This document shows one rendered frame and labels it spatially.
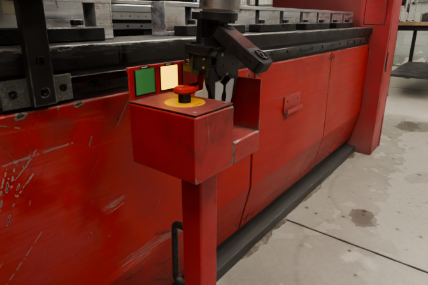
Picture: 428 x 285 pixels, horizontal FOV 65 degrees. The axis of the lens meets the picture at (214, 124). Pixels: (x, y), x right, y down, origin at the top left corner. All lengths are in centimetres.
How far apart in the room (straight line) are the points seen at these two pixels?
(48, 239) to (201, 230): 30
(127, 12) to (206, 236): 81
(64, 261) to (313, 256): 101
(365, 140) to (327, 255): 125
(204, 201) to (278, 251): 87
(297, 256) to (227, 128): 99
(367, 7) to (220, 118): 203
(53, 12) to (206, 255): 61
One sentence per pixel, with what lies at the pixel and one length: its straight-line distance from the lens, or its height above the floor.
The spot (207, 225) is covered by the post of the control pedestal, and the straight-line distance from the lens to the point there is 72.
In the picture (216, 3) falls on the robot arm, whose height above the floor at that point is 95.
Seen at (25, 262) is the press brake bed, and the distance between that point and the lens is 77.
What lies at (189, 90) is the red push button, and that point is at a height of 80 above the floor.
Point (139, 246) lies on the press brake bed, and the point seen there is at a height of 36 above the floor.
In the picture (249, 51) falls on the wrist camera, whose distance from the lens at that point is 59.
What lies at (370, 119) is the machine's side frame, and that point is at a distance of 256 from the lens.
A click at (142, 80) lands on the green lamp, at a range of 63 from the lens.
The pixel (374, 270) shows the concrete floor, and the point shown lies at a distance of 153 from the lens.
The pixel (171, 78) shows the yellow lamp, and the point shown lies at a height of 81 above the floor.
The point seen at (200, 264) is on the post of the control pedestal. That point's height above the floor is 43.
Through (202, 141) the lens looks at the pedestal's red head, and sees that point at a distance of 54.
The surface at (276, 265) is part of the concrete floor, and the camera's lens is 144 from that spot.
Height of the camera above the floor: 92
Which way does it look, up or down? 17 degrees down
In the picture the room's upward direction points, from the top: straight up
